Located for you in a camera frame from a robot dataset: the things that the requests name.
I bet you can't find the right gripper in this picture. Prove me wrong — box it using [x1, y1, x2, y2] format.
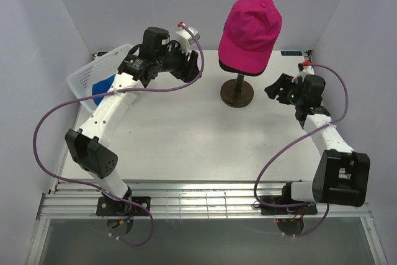
[264, 73, 305, 106]

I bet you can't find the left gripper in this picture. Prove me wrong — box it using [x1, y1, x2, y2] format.
[155, 39, 202, 83]

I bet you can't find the pink cap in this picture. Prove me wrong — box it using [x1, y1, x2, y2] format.
[218, 0, 283, 73]

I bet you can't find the blue cap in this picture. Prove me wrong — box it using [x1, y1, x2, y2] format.
[91, 75, 115, 96]

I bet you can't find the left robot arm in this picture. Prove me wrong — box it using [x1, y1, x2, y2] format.
[65, 22, 203, 215]

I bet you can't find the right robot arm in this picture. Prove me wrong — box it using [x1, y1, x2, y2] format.
[264, 74, 370, 213]

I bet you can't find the brown mannequin stand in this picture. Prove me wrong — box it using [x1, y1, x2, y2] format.
[220, 74, 254, 108]

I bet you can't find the blue logo sticker right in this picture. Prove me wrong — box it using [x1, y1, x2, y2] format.
[280, 51, 303, 56]

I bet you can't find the white plastic basket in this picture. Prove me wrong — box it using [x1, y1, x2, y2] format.
[67, 44, 138, 127]

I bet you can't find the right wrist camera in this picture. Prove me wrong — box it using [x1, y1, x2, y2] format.
[296, 61, 314, 80]

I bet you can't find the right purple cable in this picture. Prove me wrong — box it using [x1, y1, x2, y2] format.
[253, 63, 349, 237]

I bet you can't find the purple cable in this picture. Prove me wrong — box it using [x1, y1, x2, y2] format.
[33, 27, 205, 246]
[253, 63, 349, 237]

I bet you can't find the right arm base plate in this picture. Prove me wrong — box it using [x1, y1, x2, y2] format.
[259, 193, 319, 217]

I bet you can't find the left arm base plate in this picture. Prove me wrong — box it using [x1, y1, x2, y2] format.
[96, 196, 151, 217]

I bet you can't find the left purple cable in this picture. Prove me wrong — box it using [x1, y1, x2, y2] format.
[33, 27, 205, 246]

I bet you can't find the aluminium rail frame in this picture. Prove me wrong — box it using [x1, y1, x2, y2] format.
[26, 50, 388, 265]

